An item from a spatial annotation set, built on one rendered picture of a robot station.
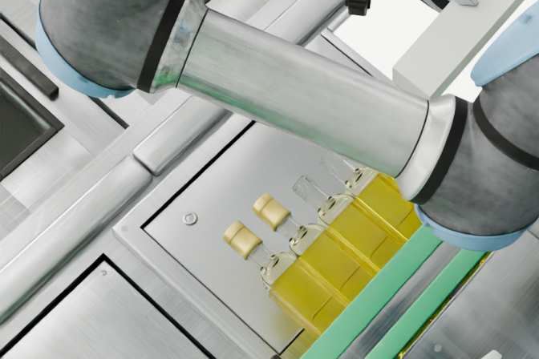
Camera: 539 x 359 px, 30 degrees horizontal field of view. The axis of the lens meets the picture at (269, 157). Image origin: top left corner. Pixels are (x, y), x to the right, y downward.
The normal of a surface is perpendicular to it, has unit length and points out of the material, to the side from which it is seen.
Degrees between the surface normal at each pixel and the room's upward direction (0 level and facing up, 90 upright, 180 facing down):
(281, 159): 90
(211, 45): 105
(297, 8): 90
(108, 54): 116
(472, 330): 90
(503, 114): 68
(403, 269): 90
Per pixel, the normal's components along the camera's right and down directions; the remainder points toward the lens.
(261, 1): 0.06, -0.41
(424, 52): -0.12, -0.22
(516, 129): -0.56, 0.39
